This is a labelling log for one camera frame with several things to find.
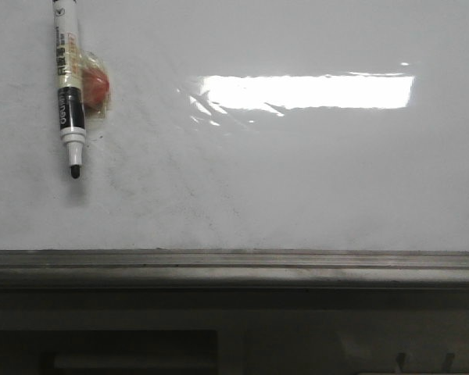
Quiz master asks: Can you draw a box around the grey aluminium whiteboard tray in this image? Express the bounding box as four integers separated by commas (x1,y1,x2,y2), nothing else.
0,249,469,289

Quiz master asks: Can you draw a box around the white black whiteboard marker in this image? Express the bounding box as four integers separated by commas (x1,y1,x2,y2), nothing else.
52,0,86,179

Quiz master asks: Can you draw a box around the red magnet taped to marker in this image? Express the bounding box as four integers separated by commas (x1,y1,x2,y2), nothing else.
81,50,111,119

